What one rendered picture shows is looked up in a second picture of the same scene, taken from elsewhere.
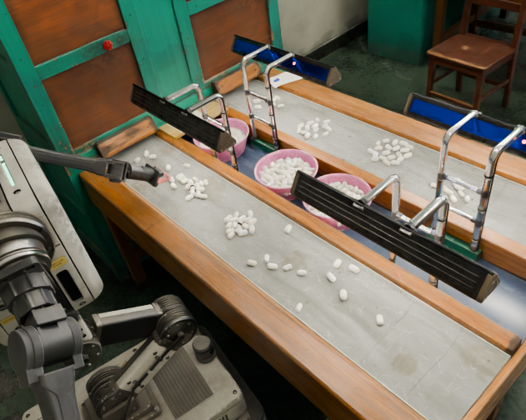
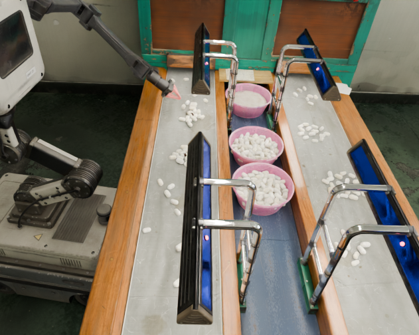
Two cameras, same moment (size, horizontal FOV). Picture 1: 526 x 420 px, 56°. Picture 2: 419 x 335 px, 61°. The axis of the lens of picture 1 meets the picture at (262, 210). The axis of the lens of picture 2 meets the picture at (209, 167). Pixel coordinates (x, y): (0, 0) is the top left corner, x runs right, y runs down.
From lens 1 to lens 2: 0.79 m
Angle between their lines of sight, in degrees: 24
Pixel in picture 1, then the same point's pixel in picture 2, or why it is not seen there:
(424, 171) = (351, 218)
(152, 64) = (234, 20)
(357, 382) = (109, 304)
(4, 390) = not seen: hidden behind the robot
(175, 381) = (76, 219)
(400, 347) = (166, 312)
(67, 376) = not seen: outside the picture
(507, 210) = (378, 299)
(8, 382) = not seen: hidden behind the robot
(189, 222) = (163, 133)
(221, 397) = (83, 248)
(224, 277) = (133, 177)
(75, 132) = (159, 38)
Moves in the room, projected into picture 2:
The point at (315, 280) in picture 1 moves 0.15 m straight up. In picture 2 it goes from (179, 223) to (179, 197)
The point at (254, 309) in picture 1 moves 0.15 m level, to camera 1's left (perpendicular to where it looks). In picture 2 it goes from (121, 208) to (95, 191)
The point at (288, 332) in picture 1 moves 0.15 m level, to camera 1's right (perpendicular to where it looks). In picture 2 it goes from (119, 237) to (150, 259)
